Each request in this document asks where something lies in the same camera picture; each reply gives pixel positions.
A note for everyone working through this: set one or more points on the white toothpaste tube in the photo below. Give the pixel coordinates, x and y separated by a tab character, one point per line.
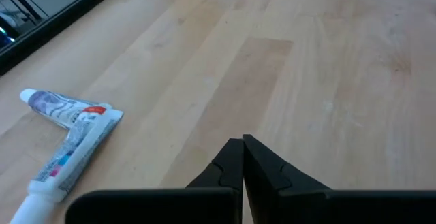
58	106
78	149

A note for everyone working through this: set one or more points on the black aluminium table frame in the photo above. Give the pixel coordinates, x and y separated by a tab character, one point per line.
51	30

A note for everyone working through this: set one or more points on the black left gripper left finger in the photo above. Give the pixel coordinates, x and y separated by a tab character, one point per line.
204	205

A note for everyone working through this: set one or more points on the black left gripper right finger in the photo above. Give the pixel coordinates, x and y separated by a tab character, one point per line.
293	205

